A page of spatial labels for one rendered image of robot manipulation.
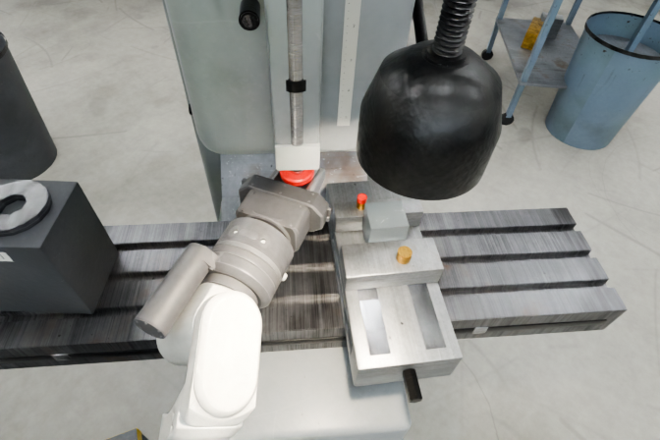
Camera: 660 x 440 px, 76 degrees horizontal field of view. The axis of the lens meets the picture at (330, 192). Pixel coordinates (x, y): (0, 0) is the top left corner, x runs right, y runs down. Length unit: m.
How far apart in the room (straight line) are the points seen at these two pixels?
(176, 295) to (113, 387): 1.39
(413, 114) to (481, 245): 0.68
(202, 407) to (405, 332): 0.33
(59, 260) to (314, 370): 0.42
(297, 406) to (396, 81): 0.63
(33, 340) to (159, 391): 1.00
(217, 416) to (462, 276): 0.51
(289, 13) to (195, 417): 0.33
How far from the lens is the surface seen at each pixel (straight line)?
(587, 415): 1.94
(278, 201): 0.54
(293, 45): 0.32
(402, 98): 0.20
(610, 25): 2.98
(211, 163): 1.10
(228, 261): 0.47
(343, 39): 0.36
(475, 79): 0.20
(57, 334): 0.81
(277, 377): 0.78
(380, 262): 0.66
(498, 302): 0.81
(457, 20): 0.20
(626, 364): 2.11
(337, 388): 0.77
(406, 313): 0.67
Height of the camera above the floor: 1.62
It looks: 48 degrees down
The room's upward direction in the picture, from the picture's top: 3 degrees clockwise
